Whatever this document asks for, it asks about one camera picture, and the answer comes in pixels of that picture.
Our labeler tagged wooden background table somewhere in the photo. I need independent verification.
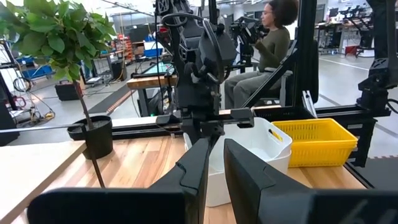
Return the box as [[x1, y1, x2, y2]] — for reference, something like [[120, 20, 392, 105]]
[[126, 74, 178, 118]]

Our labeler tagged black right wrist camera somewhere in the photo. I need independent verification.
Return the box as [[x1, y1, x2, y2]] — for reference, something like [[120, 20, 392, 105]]
[[197, 29, 238, 82]]

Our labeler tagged blue bin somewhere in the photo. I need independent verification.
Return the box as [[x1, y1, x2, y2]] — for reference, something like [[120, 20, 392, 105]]
[[15, 55, 54, 79]]

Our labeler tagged black aluminium rig frame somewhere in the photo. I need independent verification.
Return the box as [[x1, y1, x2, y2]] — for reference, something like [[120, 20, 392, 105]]
[[110, 0, 398, 169]]

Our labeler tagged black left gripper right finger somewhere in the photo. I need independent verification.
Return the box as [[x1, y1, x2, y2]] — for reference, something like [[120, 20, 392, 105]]
[[223, 138, 398, 224]]

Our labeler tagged green potted plant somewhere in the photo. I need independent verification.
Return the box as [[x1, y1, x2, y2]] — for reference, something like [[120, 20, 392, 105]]
[[0, 0, 118, 161]]

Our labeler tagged black floor case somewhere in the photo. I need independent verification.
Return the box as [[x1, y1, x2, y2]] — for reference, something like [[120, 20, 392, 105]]
[[55, 80, 83, 102]]

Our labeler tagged grey chair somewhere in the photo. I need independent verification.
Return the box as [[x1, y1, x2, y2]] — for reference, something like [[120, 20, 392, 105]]
[[251, 40, 295, 108]]

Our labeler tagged black floor mat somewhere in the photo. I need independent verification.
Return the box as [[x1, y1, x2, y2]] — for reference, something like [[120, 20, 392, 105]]
[[350, 154, 398, 191]]

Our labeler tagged dark grey metal stand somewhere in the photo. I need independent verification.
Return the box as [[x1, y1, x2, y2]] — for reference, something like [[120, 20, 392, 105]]
[[356, 0, 398, 118]]

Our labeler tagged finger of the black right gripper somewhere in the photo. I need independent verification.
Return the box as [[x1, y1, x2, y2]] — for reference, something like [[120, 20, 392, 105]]
[[182, 122, 203, 146], [203, 121, 226, 147]]

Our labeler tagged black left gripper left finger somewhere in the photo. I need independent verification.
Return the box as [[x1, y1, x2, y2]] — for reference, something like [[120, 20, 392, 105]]
[[26, 138, 212, 224]]

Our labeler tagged yellow plastic basket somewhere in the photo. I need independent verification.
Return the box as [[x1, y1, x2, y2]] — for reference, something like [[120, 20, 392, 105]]
[[271, 117, 359, 151], [287, 144, 359, 169]]

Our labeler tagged person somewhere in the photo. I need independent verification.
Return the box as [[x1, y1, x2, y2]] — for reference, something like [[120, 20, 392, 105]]
[[223, 0, 300, 110]]

